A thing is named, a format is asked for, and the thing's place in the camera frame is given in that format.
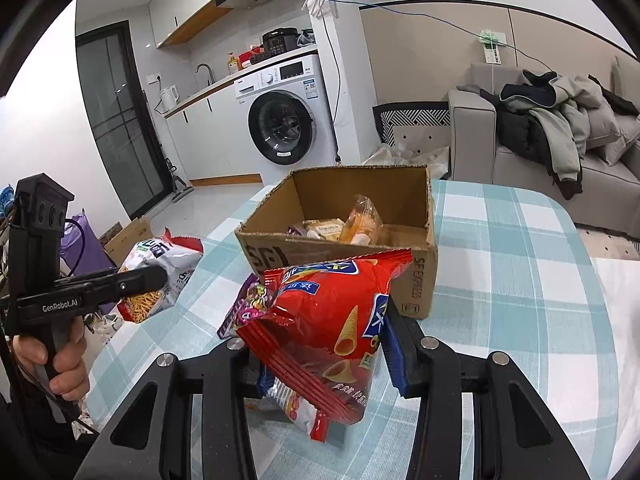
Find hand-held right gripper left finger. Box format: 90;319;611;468
82;337;281;480

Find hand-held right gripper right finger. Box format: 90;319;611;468
382;297;591;480

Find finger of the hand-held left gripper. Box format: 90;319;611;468
82;265;169;308
59;266;123;287

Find red cone snack packet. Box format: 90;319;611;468
235;248;413;426

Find clear orange snack packet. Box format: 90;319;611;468
340;194;383;246

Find brown cardboard box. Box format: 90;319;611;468
235;165;439;320

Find person's left forearm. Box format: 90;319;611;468
10;385;98;456

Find person's left hand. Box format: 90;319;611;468
11;322;91;396

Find purple bag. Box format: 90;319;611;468
60;214;118;288

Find small cardboard box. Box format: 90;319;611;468
102;216;156;266

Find white shoe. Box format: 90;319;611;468
85;312;123;343

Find storage rack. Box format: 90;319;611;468
0;185;18;281

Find white red snack packet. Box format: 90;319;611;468
260;377;333;443

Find stick vacuum cleaner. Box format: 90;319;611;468
142;90;193;203

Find blue white checked tablecloth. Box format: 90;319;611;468
82;180;621;480

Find pale yellow snack packet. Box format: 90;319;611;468
302;217;346;241

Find dark glass door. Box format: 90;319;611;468
75;20;168;221

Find white lower cabinets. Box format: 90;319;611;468
165;90;263;188

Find white cabinets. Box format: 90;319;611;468
165;90;263;188
148;0;251;48

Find white plastic bag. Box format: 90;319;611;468
362;142;451;181

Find black white patterned basket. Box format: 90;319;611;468
372;101;451;161

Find white washing machine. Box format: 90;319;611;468
234;54;338;167

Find black jacket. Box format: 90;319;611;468
480;87;583;201

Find beige sofa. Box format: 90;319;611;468
447;55;640;238

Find black pressure cooker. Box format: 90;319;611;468
261;28;301;57

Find white upper cabinets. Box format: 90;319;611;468
148;0;251;48

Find grey jacket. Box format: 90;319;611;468
500;72;623;183

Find beige pillow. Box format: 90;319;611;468
585;115;640;166

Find wall socket with green plug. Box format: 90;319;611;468
475;29;506;66

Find black cable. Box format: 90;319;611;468
500;42;556;79

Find long blue cable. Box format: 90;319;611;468
345;0;483;38

